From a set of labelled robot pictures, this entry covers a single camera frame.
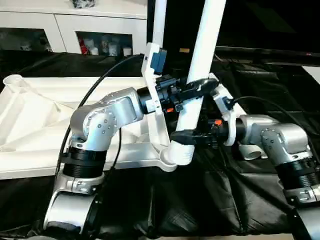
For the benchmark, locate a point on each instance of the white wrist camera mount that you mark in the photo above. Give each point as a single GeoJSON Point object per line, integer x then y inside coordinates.
{"type": "Point", "coordinates": [156, 125]}
{"type": "Point", "coordinates": [231, 120]}

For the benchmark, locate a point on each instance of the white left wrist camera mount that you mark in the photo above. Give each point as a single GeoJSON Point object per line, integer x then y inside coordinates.
{"type": "Point", "coordinates": [156, 125]}

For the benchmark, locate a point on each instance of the black work mat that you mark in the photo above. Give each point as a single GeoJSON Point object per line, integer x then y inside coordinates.
{"type": "Point", "coordinates": [175, 200]}

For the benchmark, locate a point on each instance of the grey glossy object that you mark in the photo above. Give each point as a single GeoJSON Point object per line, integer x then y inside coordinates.
{"type": "Point", "coordinates": [83, 3]}

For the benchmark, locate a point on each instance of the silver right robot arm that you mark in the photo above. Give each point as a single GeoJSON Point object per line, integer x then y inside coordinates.
{"type": "Point", "coordinates": [282, 135]}

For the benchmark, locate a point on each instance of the white flat board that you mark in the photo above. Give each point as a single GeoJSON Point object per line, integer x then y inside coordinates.
{"type": "Point", "coordinates": [312, 73]}

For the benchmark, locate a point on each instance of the small tan label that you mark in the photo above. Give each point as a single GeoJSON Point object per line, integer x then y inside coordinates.
{"type": "Point", "coordinates": [184, 50]}

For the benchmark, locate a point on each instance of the black metal rail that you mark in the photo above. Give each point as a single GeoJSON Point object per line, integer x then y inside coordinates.
{"type": "Point", "coordinates": [262, 55]}

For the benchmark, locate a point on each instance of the small white jar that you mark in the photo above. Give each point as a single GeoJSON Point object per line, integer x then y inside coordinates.
{"type": "Point", "coordinates": [127, 51]}
{"type": "Point", "coordinates": [94, 50]}

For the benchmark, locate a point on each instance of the small red bottle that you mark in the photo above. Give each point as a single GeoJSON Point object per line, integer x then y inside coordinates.
{"type": "Point", "coordinates": [83, 46]}

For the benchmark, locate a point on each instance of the white glass-door cabinet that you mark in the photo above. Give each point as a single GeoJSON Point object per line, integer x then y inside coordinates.
{"type": "Point", "coordinates": [62, 22]}

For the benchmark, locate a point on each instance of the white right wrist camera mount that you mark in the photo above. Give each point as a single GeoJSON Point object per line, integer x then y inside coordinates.
{"type": "Point", "coordinates": [231, 120]}

